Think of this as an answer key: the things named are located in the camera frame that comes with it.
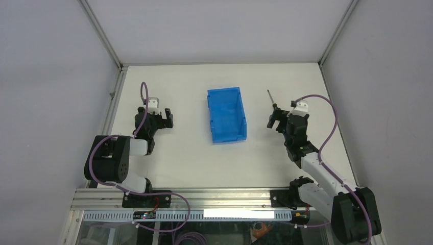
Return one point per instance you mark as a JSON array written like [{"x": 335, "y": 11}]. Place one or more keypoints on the orange object under table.
[{"x": 259, "y": 229}]

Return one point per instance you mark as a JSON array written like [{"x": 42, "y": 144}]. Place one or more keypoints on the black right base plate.
[{"x": 286, "y": 198}]

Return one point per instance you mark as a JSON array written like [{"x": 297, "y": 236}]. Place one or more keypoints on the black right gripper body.
[{"x": 287, "y": 138}]

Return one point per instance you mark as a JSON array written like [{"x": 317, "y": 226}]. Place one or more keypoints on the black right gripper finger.
[
  {"x": 281, "y": 117},
  {"x": 274, "y": 117}
]

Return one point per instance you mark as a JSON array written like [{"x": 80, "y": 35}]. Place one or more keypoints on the blue plastic bin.
[{"x": 226, "y": 115}]

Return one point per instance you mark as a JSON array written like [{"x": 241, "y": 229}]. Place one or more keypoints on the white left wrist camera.
[{"x": 153, "y": 105}]

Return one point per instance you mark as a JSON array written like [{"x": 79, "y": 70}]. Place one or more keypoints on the black yellow screwdriver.
[{"x": 274, "y": 104}]

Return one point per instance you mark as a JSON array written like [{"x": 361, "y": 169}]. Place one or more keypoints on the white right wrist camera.
[{"x": 299, "y": 108}]

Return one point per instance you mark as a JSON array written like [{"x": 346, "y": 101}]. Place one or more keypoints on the aluminium right corner post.
[{"x": 347, "y": 14}]

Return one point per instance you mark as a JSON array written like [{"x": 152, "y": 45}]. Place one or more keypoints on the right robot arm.
[{"x": 351, "y": 210}]

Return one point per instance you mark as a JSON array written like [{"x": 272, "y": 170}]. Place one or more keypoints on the aluminium left corner post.
[{"x": 88, "y": 11}]

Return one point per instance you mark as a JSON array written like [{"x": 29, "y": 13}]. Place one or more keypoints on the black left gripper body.
[{"x": 157, "y": 122}]

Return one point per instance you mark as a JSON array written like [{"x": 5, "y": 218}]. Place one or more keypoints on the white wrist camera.
[
  {"x": 153, "y": 105},
  {"x": 299, "y": 108}
]

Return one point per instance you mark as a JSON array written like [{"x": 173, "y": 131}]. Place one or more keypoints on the white slotted cable duct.
[{"x": 206, "y": 215}]

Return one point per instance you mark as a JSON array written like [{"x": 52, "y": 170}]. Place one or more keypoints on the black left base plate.
[{"x": 161, "y": 199}]

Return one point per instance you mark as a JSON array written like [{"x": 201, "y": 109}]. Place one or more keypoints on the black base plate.
[
  {"x": 286, "y": 198},
  {"x": 161, "y": 199}
]

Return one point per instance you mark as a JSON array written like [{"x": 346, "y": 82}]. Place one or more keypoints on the aluminium corner post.
[
  {"x": 88, "y": 11},
  {"x": 347, "y": 14}
]

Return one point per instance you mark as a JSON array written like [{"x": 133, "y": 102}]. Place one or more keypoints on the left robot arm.
[{"x": 108, "y": 159}]

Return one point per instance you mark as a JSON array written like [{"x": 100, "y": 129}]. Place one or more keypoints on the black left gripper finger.
[
  {"x": 141, "y": 110},
  {"x": 167, "y": 122}
]

